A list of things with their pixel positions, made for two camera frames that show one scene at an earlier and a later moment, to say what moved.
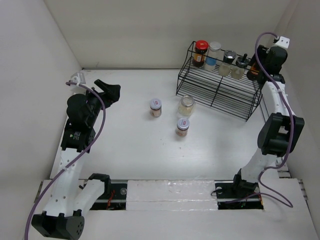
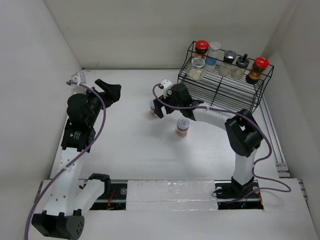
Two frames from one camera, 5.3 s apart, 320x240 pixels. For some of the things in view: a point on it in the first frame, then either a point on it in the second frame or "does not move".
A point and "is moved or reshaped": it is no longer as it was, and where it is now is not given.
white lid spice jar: x=182 y=126 does not move
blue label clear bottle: x=212 y=55 does not move
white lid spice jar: x=155 y=107 does not move
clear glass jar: x=185 y=106 is moved or reshaped
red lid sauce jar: x=201 y=48 does not move
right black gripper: x=264 y=55 to x=158 y=111
